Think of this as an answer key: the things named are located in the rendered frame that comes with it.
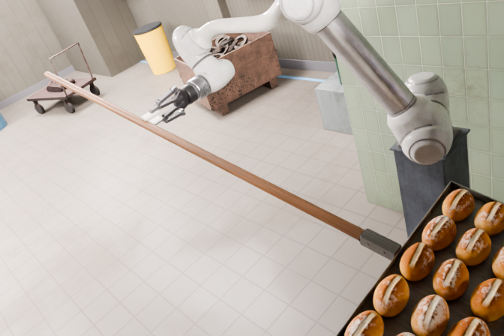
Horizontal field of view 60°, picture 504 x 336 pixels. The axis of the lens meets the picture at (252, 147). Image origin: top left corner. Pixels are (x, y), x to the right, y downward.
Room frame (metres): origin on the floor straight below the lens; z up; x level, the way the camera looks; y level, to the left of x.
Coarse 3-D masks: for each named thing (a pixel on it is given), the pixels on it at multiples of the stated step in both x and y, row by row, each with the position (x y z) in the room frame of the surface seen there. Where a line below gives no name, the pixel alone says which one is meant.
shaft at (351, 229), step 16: (64, 80) 1.98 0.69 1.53; (96, 96) 1.77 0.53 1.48; (128, 112) 1.57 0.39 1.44; (144, 128) 1.48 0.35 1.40; (160, 128) 1.42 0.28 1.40; (176, 144) 1.32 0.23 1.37; (192, 144) 1.28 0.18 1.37; (208, 160) 1.19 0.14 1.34; (224, 160) 1.16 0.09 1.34; (240, 176) 1.08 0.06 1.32; (256, 176) 1.05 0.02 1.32; (272, 192) 0.98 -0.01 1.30; (288, 192) 0.96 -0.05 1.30; (304, 208) 0.90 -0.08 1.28; (320, 208) 0.87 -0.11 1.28; (336, 224) 0.82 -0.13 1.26; (352, 224) 0.80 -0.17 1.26
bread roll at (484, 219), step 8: (480, 208) 0.74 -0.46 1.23; (488, 208) 0.72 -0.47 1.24; (496, 208) 0.71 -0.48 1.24; (480, 216) 0.72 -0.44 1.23; (488, 216) 0.70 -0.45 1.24; (496, 216) 0.70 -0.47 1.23; (480, 224) 0.70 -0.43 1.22; (488, 224) 0.69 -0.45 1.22; (496, 224) 0.69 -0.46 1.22; (488, 232) 0.69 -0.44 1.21; (496, 232) 0.68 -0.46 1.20
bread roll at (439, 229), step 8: (440, 216) 0.74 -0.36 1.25; (432, 224) 0.72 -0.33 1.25; (440, 224) 0.71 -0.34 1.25; (448, 224) 0.71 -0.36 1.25; (424, 232) 0.72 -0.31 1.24; (432, 232) 0.70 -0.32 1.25; (440, 232) 0.70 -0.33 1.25; (448, 232) 0.70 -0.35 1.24; (456, 232) 0.71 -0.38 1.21; (424, 240) 0.71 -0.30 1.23; (432, 240) 0.69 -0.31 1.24; (440, 240) 0.69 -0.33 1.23; (448, 240) 0.69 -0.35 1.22; (432, 248) 0.69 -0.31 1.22; (440, 248) 0.68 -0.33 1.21
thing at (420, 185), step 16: (464, 128) 1.36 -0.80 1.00; (464, 144) 1.34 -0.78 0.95; (400, 160) 1.38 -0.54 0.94; (448, 160) 1.26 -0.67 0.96; (464, 160) 1.33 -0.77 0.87; (400, 176) 1.39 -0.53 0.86; (416, 176) 1.33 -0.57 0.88; (432, 176) 1.28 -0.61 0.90; (448, 176) 1.26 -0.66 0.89; (464, 176) 1.33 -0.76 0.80; (400, 192) 1.40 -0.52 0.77; (416, 192) 1.34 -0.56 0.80; (432, 192) 1.28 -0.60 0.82; (416, 208) 1.35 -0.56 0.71; (416, 224) 1.36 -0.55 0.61
